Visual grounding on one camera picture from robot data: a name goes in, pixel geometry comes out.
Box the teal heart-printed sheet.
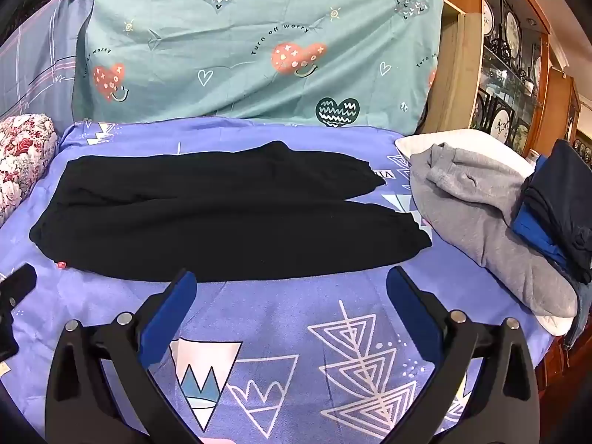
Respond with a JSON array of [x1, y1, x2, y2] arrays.
[[71, 0, 445, 129]]

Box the denim jeans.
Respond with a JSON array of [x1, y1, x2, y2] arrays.
[[562, 281, 592, 350]]

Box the bright blue garment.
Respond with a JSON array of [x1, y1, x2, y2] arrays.
[[511, 155, 571, 265]]

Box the wooden bed frame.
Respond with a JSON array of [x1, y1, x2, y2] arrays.
[[535, 333, 592, 401]]

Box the wooden display cabinet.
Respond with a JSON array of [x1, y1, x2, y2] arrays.
[[418, 0, 592, 164]]

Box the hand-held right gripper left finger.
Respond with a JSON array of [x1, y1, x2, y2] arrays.
[[45, 268, 204, 444]]

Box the framed decorative plate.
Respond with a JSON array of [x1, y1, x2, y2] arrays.
[[503, 7, 524, 57], [483, 0, 497, 38], [490, 105, 515, 143], [474, 92, 490, 131]]

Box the white pillow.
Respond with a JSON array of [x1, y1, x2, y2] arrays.
[[394, 129, 579, 336]]

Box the purple printed bedsheet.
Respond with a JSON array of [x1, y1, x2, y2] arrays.
[[0, 118, 556, 444]]

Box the dark navy garment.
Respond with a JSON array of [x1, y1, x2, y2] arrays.
[[522, 139, 592, 285]]

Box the black pants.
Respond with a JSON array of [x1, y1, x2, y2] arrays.
[[28, 140, 434, 284]]

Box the grey sweatshirt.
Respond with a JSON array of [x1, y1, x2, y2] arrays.
[[409, 143, 579, 319]]

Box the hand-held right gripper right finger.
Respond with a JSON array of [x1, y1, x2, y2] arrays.
[[385, 266, 542, 444]]

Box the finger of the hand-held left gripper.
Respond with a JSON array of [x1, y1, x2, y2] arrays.
[[0, 306, 19, 362], [0, 263, 38, 307]]

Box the grey plaid sheet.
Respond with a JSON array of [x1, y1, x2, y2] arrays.
[[0, 0, 95, 122]]

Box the floral pillow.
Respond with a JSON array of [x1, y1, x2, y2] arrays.
[[0, 113, 60, 228]]

